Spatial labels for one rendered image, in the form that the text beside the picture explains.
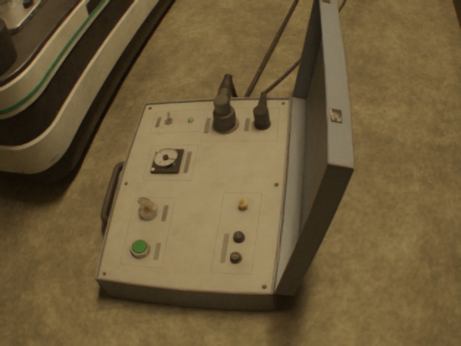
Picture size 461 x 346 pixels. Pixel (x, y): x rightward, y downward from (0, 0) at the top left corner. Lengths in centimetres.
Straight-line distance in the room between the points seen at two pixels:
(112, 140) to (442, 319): 72
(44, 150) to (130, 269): 26
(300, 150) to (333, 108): 32
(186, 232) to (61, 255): 26
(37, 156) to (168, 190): 25
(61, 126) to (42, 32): 18
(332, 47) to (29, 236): 65
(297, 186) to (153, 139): 27
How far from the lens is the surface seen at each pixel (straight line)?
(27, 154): 88
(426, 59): 118
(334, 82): 57
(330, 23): 67
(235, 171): 84
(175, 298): 76
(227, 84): 91
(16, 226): 102
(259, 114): 87
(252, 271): 73
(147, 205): 81
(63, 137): 90
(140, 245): 78
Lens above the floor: 69
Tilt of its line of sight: 48 degrees down
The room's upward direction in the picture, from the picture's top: 13 degrees counter-clockwise
